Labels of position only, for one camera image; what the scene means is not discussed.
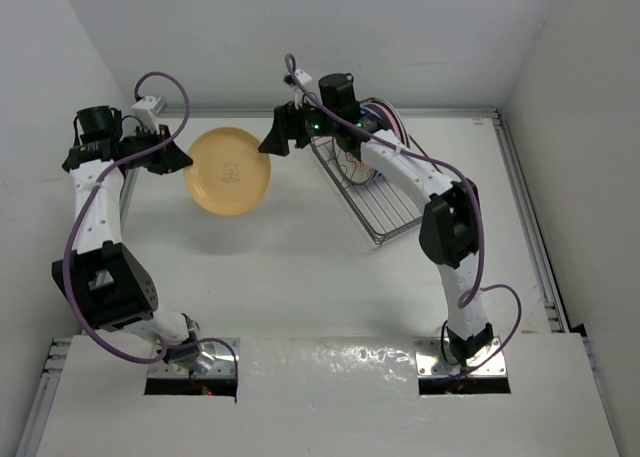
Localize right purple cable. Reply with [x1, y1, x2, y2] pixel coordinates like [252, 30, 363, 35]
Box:
[283, 53, 524, 381]

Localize white front cover board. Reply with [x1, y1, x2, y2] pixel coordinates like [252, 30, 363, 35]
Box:
[39, 334, 617, 456]

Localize metal base plate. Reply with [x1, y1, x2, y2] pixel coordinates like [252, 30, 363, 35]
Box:
[414, 337, 508, 379]
[147, 339, 239, 380]

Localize white plate green rim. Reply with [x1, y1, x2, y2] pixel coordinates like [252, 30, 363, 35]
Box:
[364, 98, 410, 146]

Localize blue plastic plate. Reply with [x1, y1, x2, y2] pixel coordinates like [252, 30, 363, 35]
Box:
[361, 107, 389, 183]

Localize pink plastic plate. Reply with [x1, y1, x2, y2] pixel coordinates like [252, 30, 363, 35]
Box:
[369, 103, 402, 138]

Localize yellow plastic plate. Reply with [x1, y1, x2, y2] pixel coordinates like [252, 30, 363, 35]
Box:
[184, 126, 271, 216]

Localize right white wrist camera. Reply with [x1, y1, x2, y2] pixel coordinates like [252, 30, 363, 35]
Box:
[284, 69, 312, 109]

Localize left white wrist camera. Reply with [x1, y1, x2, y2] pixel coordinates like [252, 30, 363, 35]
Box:
[131, 96, 167, 133]

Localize metal wire dish rack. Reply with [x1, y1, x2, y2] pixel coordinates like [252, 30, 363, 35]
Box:
[311, 136, 422, 246]

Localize white plate orange sunburst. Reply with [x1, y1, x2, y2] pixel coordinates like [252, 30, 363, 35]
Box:
[336, 150, 379, 185]

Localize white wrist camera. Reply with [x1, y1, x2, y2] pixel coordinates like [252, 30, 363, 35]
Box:
[284, 69, 312, 109]
[131, 96, 167, 133]

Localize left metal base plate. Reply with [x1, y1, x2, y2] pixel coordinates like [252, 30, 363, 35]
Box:
[147, 339, 239, 380]

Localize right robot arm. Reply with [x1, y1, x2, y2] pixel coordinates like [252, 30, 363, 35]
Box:
[259, 70, 493, 366]

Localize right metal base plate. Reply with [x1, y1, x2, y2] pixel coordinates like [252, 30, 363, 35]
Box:
[414, 337, 508, 379]

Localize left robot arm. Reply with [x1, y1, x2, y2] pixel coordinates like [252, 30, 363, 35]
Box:
[51, 103, 201, 370]

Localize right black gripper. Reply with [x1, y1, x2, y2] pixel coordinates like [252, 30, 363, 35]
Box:
[259, 94, 338, 156]

